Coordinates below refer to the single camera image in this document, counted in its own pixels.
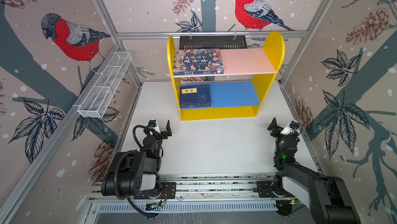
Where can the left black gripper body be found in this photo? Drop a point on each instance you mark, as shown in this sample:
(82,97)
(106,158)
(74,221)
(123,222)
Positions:
(163,135)

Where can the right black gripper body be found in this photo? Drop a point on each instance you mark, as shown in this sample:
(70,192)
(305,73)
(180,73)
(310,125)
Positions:
(280,138)

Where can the navy blue book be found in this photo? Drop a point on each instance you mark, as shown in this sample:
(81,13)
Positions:
(195,94)
(195,106)

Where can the illustrated colourful cover book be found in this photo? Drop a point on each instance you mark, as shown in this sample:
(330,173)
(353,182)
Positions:
(197,62)

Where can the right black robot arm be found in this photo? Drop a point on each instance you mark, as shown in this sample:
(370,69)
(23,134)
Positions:
(326,197)

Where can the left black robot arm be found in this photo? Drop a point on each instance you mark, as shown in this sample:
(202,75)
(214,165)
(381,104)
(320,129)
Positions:
(135,174)

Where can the yellow shelf with coloured boards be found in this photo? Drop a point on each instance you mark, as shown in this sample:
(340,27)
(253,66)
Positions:
(224,84)

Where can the black round connector underneath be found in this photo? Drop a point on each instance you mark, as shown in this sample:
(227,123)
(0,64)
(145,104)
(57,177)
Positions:
(284,208)

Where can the small green circuit board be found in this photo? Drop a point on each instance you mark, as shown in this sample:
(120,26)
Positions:
(154,207)

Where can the black slotted vent panel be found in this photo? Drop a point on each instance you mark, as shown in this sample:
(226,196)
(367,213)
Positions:
(213,42)

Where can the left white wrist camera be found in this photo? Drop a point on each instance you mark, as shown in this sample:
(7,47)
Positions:
(153,126)

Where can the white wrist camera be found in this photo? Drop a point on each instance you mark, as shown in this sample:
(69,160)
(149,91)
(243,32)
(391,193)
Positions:
(153,126)
(291,128)

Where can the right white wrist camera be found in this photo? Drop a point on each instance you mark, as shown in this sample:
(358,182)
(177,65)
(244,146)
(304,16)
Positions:
(291,128)

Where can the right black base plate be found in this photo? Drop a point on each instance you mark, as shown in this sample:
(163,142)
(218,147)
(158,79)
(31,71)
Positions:
(265,190)

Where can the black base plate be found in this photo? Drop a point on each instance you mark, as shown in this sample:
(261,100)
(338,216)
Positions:
(167,190)
(265,190)

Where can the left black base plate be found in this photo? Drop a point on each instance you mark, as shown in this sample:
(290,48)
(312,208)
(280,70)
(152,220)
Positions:
(167,190)

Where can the white wire mesh basket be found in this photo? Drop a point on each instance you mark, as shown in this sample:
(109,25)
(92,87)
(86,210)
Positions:
(101,94)

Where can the aluminium mounting rail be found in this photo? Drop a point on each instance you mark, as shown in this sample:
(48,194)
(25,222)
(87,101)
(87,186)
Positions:
(201,187)

